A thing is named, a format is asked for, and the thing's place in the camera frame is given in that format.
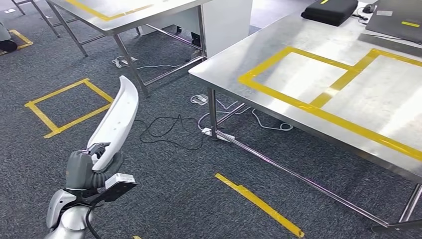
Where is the white power strip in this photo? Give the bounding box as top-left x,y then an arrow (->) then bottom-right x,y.
201,126 -> 236,143

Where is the grey laptop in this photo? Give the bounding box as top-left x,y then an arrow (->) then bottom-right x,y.
357,0 -> 422,57

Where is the black cable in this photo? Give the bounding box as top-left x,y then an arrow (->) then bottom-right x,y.
133,114 -> 215,151

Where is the grey black stand base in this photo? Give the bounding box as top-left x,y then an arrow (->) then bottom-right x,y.
0,20 -> 18,53

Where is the stainless steel table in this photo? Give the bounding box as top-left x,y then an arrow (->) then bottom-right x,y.
44,0 -> 211,99

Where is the white cabinet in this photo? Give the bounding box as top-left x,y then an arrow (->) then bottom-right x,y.
140,0 -> 253,59

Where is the stainless steel workbench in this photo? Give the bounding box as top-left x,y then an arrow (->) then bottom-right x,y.
188,0 -> 422,233

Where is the black zip case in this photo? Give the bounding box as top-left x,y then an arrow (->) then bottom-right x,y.
301,0 -> 359,27

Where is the white curved plastic part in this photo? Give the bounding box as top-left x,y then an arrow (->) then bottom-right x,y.
87,75 -> 139,172

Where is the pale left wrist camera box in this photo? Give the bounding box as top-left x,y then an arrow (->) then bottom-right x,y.
96,173 -> 138,204

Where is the white cable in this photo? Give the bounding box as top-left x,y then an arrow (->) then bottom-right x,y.
111,55 -> 185,71
190,94 -> 294,132

